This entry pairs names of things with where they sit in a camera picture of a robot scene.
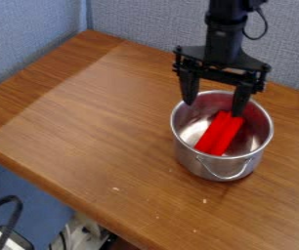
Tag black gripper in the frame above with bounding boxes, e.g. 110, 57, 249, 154
173, 22, 271, 117

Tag red plastic block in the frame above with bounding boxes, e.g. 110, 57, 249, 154
195, 110, 245, 156

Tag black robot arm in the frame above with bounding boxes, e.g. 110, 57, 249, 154
173, 0, 271, 117

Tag white items under table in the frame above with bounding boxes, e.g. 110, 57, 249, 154
46, 213, 110, 250

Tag metal pot with handle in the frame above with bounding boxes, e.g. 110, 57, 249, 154
169, 90, 273, 182

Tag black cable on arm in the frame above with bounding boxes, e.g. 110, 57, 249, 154
241, 7, 269, 41

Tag black strap loop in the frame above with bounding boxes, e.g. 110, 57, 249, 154
0, 194, 25, 250

